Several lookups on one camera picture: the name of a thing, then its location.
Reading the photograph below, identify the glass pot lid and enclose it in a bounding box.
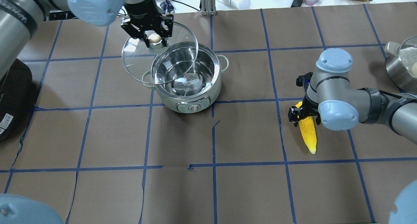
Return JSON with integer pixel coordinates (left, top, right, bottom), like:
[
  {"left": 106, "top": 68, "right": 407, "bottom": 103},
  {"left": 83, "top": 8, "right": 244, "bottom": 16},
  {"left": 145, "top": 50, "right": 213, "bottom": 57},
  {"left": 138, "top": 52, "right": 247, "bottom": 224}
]
[{"left": 121, "top": 22, "right": 199, "bottom": 85}]

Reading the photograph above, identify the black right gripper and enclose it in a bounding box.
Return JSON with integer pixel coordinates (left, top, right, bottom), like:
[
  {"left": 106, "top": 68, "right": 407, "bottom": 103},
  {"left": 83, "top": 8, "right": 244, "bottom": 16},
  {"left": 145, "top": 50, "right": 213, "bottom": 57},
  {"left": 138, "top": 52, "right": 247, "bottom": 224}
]
[{"left": 288, "top": 72, "right": 321, "bottom": 127}]

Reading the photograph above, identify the yellow corn cob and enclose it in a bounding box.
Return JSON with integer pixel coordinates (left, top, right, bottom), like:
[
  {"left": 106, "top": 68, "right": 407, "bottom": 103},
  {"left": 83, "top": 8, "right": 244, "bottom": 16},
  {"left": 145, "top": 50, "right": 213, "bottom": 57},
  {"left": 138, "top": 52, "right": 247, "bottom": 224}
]
[{"left": 298, "top": 116, "right": 318, "bottom": 155}]

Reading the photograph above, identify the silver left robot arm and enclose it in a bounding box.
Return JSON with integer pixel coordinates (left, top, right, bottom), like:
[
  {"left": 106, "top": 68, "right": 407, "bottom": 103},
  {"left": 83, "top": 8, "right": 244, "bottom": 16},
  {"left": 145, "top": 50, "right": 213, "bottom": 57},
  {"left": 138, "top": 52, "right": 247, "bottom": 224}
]
[{"left": 0, "top": 0, "right": 173, "bottom": 77}]

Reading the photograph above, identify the steel pot with food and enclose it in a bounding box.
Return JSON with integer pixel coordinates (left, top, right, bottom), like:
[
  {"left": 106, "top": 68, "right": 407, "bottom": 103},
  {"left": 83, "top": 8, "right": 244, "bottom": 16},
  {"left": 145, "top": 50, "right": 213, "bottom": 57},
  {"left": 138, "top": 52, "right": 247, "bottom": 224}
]
[{"left": 384, "top": 36, "right": 417, "bottom": 95}]

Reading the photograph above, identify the white light bulb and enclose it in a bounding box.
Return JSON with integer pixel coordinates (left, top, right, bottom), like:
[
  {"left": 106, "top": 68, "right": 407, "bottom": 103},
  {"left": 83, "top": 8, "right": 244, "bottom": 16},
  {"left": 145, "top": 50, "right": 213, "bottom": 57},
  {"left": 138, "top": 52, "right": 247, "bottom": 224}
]
[{"left": 222, "top": 0, "right": 251, "bottom": 9}]

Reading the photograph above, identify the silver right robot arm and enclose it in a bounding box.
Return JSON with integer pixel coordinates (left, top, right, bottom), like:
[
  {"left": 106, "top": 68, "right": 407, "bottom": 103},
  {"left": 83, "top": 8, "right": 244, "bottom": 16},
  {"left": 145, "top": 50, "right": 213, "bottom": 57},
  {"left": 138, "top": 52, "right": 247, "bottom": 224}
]
[{"left": 288, "top": 48, "right": 416, "bottom": 141}]

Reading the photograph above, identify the dark brown rice cooker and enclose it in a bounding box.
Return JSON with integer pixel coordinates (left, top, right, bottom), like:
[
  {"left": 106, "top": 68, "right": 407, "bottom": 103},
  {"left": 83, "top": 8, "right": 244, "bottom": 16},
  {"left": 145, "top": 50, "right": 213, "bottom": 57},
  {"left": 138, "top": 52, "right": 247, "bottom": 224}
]
[{"left": 0, "top": 59, "right": 32, "bottom": 141}]

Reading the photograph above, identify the aluminium frame post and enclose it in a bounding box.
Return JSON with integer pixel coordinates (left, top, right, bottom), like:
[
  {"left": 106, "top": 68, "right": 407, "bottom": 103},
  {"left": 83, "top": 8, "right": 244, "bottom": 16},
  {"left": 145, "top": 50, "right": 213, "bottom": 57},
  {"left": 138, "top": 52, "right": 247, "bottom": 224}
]
[{"left": 200, "top": 0, "right": 217, "bottom": 16}]

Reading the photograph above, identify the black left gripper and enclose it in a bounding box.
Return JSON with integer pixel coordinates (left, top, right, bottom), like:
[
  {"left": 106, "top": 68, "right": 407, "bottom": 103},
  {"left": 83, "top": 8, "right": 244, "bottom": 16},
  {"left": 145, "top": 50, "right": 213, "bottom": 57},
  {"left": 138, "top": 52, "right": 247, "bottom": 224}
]
[{"left": 121, "top": 0, "right": 173, "bottom": 46}]

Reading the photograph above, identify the pale green electric pot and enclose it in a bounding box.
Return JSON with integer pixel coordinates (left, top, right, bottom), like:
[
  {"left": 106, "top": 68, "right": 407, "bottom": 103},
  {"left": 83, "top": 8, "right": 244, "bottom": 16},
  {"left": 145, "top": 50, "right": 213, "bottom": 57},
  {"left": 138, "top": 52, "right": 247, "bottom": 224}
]
[{"left": 140, "top": 41, "right": 230, "bottom": 114}]

